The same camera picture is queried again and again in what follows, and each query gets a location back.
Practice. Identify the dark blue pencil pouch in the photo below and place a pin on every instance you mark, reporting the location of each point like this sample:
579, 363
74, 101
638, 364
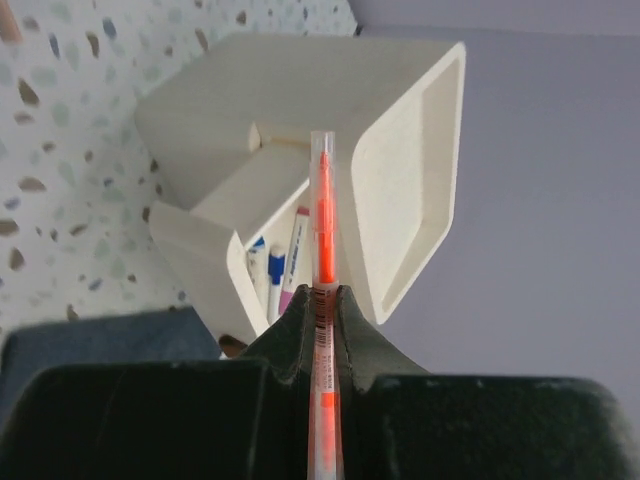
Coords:
170, 335

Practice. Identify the cream drawer organizer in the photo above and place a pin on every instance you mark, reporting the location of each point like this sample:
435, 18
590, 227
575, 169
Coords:
263, 125

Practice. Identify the orange marker pen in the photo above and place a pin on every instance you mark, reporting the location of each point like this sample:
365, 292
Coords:
325, 459

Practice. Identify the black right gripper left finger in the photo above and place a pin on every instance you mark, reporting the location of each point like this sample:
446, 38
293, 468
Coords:
245, 418

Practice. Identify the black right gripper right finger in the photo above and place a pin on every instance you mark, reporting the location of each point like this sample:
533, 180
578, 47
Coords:
400, 421

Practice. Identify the blue-capped white marker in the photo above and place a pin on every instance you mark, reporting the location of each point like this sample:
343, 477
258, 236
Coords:
275, 271

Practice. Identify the small blue-tipped pen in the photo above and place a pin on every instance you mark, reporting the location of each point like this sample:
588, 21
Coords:
256, 262

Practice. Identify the pink-capped white marker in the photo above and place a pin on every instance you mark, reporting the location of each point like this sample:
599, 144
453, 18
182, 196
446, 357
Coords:
292, 260

